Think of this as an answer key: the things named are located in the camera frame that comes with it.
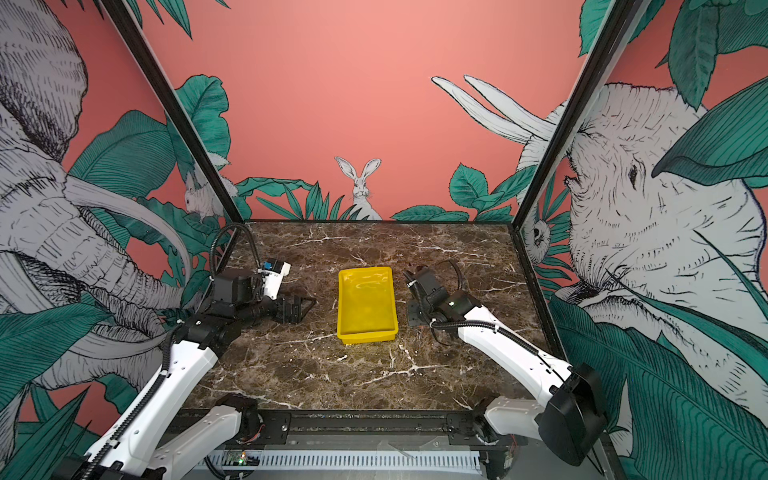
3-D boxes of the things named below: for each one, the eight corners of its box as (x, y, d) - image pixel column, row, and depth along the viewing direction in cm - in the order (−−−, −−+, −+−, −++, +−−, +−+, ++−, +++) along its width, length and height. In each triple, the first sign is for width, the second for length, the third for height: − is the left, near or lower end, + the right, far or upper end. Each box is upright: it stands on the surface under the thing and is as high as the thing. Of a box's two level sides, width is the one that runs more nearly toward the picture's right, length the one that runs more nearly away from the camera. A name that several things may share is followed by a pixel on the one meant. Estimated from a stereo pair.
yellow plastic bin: (339, 345, 90) (336, 336, 85) (341, 280, 105) (338, 269, 100) (397, 340, 91) (398, 331, 86) (391, 277, 107) (391, 265, 101)
